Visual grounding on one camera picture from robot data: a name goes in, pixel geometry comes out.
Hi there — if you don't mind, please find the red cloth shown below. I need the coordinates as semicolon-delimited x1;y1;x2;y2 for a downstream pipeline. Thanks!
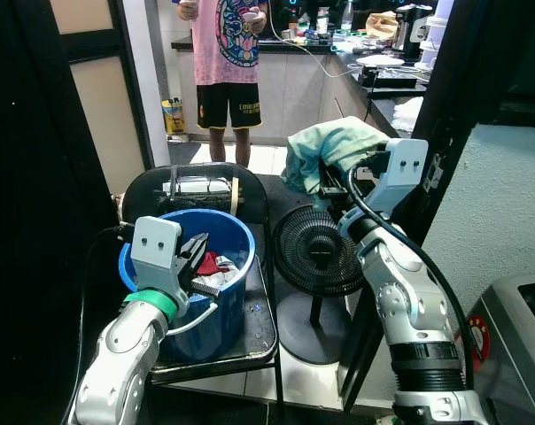
197;252;233;277

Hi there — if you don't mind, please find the black silver electric kettle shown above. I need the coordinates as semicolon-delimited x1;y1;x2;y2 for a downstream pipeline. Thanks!
393;4;433;61

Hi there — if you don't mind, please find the blue plastic bucket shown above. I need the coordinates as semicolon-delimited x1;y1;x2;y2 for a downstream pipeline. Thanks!
119;209;257;362

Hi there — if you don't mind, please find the person in pink shirt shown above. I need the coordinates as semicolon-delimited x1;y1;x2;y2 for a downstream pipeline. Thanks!
177;0;270;169

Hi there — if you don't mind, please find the black countertop stove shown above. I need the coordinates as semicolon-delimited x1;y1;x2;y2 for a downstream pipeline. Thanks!
361;66;428;90

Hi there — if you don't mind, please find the black door with beige panels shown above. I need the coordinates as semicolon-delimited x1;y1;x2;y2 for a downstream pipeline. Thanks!
0;0;155;425

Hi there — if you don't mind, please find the black standing fan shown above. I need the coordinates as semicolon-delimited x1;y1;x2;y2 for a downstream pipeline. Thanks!
274;205;368;366

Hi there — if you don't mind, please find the black metal chair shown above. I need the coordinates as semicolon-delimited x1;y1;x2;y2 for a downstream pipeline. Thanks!
112;164;282;387

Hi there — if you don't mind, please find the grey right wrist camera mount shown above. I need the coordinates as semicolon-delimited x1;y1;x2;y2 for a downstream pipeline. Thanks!
371;138;430;213

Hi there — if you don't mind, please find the red round washer sticker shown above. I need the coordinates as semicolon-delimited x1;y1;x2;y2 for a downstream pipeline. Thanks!
467;314;492;369

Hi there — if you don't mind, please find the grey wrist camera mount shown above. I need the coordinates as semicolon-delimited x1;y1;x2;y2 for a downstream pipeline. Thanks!
130;215;190;298
371;138;430;213

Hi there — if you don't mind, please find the white plate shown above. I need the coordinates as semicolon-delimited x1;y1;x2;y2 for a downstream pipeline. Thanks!
356;55;407;69

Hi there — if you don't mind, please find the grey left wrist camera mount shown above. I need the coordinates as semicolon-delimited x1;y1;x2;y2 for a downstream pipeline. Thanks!
130;215;190;298

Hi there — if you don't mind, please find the white cloth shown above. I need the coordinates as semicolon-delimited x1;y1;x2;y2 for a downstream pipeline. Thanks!
192;259;244;290

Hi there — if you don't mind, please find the teal green towel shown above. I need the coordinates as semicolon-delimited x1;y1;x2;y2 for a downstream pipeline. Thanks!
283;117;391;197

